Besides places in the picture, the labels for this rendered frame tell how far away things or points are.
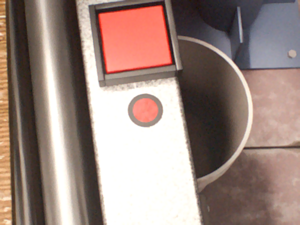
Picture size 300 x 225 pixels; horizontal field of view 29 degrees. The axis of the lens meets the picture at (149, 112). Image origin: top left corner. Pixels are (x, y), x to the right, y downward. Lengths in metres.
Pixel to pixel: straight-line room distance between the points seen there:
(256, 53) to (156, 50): 1.04
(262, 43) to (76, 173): 1.11
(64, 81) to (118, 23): 0.07
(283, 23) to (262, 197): 0.47
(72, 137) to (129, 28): 0.11
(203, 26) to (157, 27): 1.03
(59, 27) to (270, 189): 0.99
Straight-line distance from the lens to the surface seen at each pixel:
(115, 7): 0.54
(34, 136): 0.56
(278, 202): 1.46
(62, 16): 0.56
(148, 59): 0.52
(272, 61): 1.55
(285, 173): 1.48
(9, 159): 0.50
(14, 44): 0.56
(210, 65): 1.20
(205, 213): 0.59
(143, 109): 0.52
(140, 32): 0.53
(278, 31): 1.59
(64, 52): 0.54
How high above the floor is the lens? 1.41
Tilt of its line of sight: 72 degrees down
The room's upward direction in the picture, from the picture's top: 2 degrees clockwise
